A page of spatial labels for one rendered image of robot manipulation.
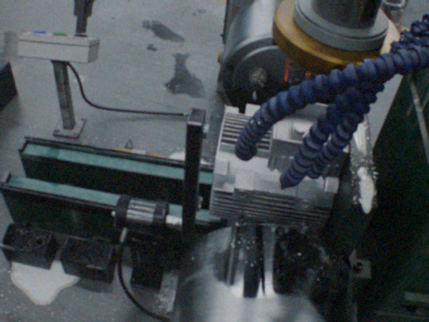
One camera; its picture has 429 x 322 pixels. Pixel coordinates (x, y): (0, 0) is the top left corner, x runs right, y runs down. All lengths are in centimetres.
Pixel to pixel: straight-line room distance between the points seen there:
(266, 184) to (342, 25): 30
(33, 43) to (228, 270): 69
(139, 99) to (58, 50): 33
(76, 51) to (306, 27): 57
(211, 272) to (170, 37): 103
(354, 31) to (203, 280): 36
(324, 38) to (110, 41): 100
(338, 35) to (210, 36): 97
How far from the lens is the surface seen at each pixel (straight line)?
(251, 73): 98
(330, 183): 79
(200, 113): 61
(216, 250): 62
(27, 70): 147
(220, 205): 81
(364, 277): 91
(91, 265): 94
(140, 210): 77
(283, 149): 76
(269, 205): 80
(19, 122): 130
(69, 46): 106
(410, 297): 91
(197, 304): 60
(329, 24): 62
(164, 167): 99
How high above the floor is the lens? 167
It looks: 49 degrees down
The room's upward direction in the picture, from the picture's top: 7 degrees clockwise
